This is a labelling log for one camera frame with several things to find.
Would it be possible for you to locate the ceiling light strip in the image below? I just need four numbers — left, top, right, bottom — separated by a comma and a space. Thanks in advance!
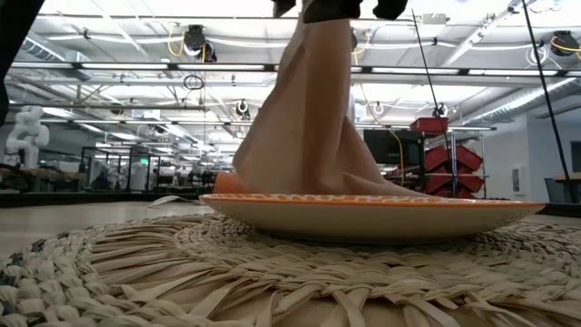
351, 66, 581, 77
40, 119, 255, 126
8, 62, 273, 72

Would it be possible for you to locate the yellow hanging cable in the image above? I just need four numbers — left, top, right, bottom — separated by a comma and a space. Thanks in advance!
388, 129, 406, 187

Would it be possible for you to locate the red tilted storage bin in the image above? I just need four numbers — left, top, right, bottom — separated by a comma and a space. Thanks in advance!
426, 172, 455, 194
456, 174, 485, 194
424, 144, 455, 172
454, 144, 485, 173

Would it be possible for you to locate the brown background table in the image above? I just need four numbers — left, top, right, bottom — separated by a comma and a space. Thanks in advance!
0, 165, 87, 192

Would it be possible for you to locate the black monitor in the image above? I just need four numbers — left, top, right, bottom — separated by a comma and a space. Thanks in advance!
362, 129, 426, 165

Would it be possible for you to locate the round woven straw placemat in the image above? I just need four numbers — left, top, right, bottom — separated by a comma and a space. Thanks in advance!
0, 212, 581, 327

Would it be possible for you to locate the orange plastic cup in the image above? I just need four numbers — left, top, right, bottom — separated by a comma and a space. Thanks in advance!
212, 171, 251, 195

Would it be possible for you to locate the white wall panel box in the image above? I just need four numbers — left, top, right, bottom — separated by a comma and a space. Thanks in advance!
511, 166, 528, 195

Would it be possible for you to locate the thin black cable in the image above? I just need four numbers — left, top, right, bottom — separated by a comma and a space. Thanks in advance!
410, 8, 451, 120

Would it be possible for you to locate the black aluminium table frame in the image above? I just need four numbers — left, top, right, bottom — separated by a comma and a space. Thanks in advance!
0, 190, 581, 218

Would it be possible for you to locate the black ceiling cable reel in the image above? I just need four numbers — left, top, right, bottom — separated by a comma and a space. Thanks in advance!
548, 29, 581, 59
166, 23, 218, 64

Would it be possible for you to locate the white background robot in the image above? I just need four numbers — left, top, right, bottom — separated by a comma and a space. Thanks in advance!
4, 104, 51, 170

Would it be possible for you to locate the beige cloth napkin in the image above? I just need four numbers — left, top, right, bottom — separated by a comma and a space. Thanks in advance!
231, 0, 430, 197

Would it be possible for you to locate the red flat crate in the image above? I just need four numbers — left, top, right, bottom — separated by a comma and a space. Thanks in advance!
409, 116, 450, 134

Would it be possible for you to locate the black slanted pole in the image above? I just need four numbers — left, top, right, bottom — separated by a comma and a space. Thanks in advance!
520, 0, 571, 179

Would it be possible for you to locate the grey chair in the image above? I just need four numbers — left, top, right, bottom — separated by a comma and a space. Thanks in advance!
543, 176, 574, 204

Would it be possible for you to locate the black workstation frame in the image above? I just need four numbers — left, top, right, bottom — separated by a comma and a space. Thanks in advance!
79, 144, 162, 192

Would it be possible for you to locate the small hanging cable reel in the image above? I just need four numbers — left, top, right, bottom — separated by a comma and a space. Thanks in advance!
234, 98, 251, 121

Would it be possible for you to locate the orange patterned plate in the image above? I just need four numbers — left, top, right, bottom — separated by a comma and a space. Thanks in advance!
199, 192, 547, 246

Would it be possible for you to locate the metal shelf rack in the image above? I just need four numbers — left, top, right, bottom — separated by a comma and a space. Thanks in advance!
424, 126, 490, 200

